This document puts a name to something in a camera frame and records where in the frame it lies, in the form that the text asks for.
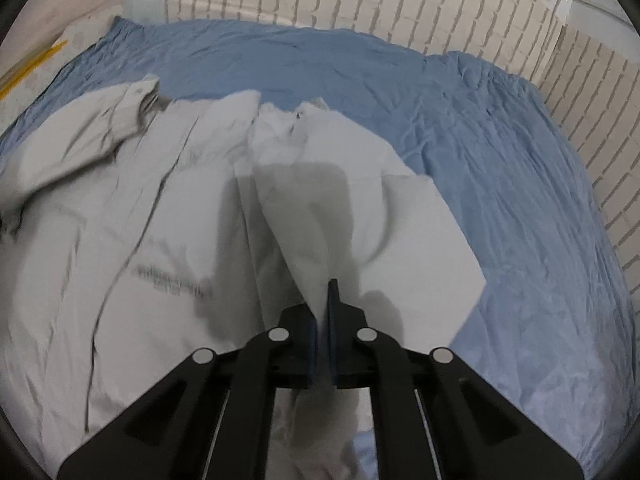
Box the floral mattress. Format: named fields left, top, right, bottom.
left=1, top=4, right=122, bottom=134

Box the light grey puffer jacket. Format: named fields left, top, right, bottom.
left=1, top=78, right=485, bottom=474

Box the pink padded headboard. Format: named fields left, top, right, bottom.
left=1, top=0, right=122, bottom=75

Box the white window frame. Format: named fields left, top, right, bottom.
left=566, top=0, right=639, bottom=44

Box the blue bed sheet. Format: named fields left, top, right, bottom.
left=1, top=18, right=639, bottom=478

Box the yellow strap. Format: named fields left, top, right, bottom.
left=0, top=39, right=70, bottom=101

